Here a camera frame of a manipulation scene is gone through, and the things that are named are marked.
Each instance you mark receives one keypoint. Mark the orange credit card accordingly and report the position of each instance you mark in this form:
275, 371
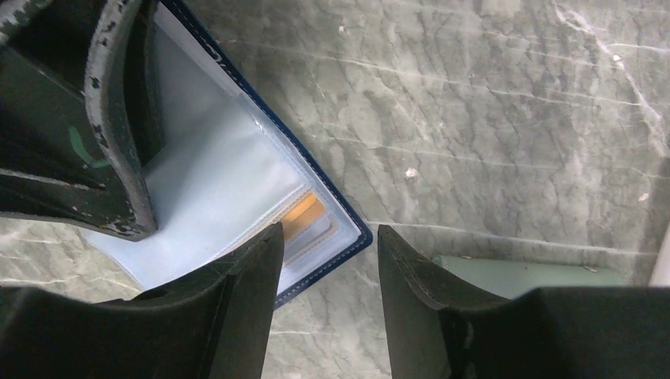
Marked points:
301, 216

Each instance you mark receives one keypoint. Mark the green leather card holder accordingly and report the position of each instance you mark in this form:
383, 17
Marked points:
510, 279

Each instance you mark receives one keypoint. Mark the clear plastic divided box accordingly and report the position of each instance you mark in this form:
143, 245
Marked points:
661, 271

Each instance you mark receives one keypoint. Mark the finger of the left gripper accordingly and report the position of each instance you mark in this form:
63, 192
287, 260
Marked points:
80, 113

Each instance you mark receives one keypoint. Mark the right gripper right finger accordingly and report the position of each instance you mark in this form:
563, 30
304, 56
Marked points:
441, 326

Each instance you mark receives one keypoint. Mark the blue leather card holder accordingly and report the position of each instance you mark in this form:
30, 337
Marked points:
229, 169

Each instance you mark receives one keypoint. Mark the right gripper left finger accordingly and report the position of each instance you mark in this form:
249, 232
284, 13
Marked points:
213, 322

